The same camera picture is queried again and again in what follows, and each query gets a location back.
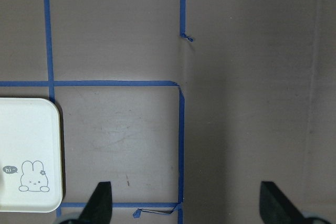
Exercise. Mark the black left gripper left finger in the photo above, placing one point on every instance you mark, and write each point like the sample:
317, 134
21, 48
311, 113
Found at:
98, 208

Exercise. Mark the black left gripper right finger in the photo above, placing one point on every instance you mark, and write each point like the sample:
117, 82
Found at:
275, 207

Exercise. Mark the cream plastic tray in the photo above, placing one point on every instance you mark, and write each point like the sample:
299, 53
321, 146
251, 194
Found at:
31, 165

